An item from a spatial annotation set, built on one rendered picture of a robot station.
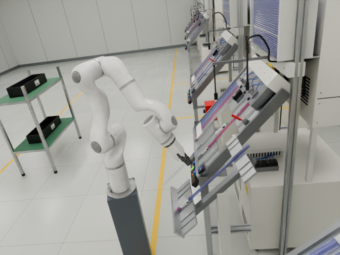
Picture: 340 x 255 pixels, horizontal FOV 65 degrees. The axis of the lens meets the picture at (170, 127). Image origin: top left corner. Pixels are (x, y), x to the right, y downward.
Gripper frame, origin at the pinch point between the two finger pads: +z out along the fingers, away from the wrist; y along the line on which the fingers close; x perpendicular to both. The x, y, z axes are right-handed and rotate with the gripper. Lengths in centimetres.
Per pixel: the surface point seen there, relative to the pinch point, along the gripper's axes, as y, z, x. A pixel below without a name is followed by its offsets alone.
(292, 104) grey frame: -5, 12, 59
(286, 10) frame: -8, -29, 79
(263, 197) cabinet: -10, 59, 16
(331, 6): -8, -17, 96
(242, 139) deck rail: -11.2, 15.8, 28.2
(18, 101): -155, -87, -140
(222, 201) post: 14.1, 23.1, 3.1
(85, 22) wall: -922, -171, -213
